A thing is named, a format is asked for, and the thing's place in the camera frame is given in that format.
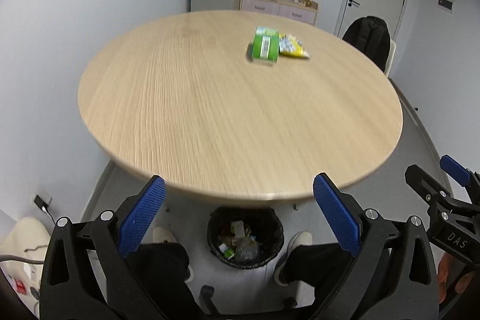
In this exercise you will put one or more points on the person's right hand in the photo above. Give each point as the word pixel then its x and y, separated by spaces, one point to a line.
pixel 448 267

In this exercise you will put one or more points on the white power strip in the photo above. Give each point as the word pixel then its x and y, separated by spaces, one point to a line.
pixel 24 273

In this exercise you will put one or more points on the white wall socket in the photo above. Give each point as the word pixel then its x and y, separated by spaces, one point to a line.
pixel 48 197

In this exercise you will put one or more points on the green carton box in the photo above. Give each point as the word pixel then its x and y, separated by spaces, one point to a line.
pixel 264 46

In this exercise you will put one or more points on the beige bag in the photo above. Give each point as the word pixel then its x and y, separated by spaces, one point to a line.
pixel 22 237

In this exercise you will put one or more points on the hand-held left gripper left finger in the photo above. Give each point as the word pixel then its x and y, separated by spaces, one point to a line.
pixel 144 215

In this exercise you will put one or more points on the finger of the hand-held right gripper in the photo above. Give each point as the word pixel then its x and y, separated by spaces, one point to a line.
pixel 455 166
pixel 423 181

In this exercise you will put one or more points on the small brown object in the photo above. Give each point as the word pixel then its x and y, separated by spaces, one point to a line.
pixel 307 2

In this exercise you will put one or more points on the person's left leg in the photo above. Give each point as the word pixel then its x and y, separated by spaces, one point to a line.
pixel 165 262

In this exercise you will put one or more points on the pink white cabinet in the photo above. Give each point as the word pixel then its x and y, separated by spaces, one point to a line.
pixel 270 7

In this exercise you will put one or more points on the dark wall panel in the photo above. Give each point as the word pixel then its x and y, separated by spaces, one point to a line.
pixel 446 3

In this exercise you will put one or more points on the black charger plug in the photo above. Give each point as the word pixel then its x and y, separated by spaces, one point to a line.
pixel 39 200

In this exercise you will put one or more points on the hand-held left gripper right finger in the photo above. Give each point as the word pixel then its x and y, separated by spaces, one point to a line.
pixel 337 215

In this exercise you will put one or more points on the yellow snack packet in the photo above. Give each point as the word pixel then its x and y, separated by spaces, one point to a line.
pixel 294 49

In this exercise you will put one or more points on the clear plastic bag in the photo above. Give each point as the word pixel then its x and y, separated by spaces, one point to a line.
pixel 247 250

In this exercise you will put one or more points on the black trash bin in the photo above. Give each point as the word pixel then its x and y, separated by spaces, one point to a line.
pixel 219 220

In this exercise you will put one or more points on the round wooden table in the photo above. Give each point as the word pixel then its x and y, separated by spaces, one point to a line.
pixel 187 98

